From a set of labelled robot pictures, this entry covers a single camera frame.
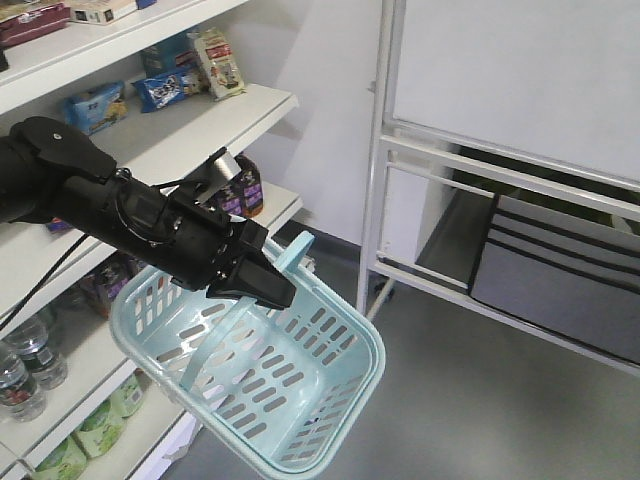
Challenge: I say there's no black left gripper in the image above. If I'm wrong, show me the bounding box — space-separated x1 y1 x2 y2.
154 194 296 309

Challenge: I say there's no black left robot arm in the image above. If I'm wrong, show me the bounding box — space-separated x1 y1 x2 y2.
1 116 296 310

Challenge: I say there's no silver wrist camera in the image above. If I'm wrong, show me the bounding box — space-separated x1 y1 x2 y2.
204 147 242 191

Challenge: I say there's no white metal shelving unit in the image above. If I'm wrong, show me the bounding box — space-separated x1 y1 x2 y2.
0 0 306 480

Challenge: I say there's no purple snack jar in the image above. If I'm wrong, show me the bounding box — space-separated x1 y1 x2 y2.
235 153 264 218

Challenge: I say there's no clear water bottle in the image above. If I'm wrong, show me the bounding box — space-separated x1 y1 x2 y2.
4 316 68 390

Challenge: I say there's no blue cookie package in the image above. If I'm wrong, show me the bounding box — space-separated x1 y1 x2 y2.
133 68 203 113

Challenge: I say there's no white rolling whiteboard frame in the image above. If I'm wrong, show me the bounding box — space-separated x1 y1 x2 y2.
357 1 639 375

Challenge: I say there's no light blue plastic basket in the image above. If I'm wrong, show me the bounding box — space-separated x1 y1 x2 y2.
109 232 386 479

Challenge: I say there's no blue snack package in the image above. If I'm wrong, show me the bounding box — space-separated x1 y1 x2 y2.
62 81 128 135

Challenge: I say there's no beige snack bag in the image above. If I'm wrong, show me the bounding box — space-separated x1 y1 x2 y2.
187 28 245 101

